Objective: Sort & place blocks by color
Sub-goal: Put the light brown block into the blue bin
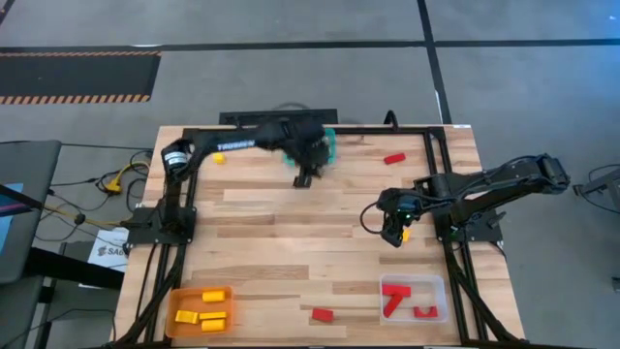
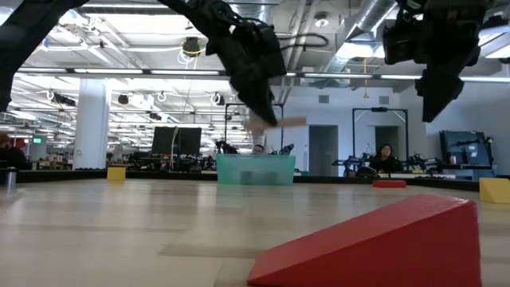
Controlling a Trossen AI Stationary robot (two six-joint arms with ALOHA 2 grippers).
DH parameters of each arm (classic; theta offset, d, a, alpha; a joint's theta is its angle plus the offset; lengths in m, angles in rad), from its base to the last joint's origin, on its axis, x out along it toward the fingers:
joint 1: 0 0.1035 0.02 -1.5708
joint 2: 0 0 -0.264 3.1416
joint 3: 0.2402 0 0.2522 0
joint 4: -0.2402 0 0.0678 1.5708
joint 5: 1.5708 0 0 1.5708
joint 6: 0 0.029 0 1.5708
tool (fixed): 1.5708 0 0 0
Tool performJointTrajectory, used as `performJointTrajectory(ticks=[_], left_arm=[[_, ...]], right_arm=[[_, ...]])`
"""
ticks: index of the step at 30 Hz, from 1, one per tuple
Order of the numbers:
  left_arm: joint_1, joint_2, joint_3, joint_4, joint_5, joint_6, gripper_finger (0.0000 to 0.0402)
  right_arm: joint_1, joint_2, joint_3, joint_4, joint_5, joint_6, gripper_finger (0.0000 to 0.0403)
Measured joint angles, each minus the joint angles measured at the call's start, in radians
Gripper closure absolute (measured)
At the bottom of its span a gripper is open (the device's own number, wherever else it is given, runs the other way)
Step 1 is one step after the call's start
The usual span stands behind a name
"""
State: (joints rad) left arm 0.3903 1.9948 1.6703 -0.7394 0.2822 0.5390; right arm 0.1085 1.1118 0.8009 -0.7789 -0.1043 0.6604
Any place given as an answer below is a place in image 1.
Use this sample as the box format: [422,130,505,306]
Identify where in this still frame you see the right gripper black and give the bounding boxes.
[376,186,426,249]

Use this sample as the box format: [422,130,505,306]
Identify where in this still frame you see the blue screen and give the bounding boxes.
[0,182,24,256]

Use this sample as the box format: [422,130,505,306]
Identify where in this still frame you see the long red block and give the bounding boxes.
[381,284,413,299]
[382,294,405,319]

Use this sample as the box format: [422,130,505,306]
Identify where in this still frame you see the yellow floor cable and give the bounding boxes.
[42,162,151,229]

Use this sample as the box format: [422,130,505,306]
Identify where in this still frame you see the grey desk top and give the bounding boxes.
[0,140,63,285]

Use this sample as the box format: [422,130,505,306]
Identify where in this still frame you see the black floor beam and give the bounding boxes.
[23,246,126,292]

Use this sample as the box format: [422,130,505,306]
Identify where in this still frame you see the black hazard striped floor mat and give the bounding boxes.
[0,49,163,106]

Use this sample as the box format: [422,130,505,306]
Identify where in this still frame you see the orange plastic bin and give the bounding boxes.
[165,285,235,339]

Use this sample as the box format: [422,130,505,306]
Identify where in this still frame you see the black floor cable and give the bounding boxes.
[47,149,154,243]

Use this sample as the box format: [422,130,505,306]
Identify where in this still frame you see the teal plastic bin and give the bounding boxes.
[283,126,339,169]

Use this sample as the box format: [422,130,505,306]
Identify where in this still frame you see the clear plastic bin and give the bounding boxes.
[379,273,450,326]

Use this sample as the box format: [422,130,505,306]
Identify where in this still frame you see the black floor plate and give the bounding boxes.
[218,108,339,127]

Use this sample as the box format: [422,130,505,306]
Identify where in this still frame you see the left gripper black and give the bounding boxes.
[284,119,336,189]

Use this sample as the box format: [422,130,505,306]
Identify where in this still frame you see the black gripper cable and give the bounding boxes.
[358,201,388,237]

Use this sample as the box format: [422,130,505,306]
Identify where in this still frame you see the white paper with logo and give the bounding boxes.
[86,227,131,273]

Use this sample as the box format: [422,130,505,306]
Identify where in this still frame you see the metal frame strut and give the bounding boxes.
[443,240,524,346]
[113,241,188,346]

